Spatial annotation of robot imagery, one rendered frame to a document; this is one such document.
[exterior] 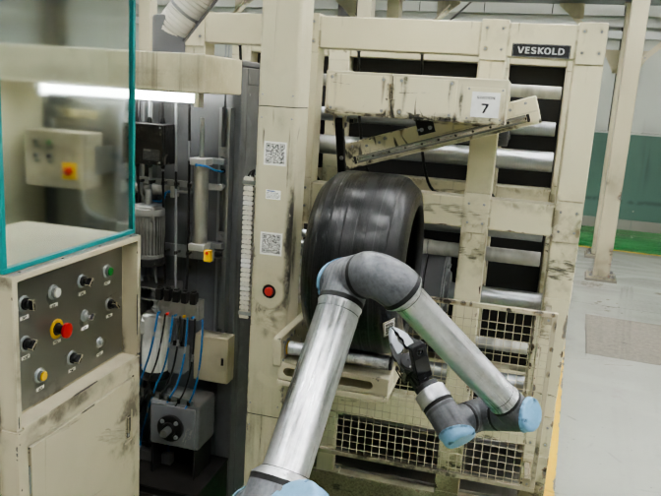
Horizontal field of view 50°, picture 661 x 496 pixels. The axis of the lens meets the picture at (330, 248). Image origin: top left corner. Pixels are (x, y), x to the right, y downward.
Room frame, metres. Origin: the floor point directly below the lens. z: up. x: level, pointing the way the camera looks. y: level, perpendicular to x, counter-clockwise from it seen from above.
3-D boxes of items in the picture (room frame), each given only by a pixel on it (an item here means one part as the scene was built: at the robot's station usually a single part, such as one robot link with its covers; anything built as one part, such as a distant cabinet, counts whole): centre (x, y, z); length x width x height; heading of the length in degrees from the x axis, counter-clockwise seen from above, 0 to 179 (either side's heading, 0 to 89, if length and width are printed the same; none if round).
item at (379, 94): (2.50, -0.27, 1.71); 0.61 x 0.25 x 0.15; 75
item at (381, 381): (2.11, -0.04, 0.84); 0.36 x 0.09 x 0.06; 75
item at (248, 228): (2.28, 0.27, 1.19); 0.05 x 0.04 x 0.48; 165
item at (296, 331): (2.29, 0.10, 0.90); 0.40 x 0.03 x 0.10; 165
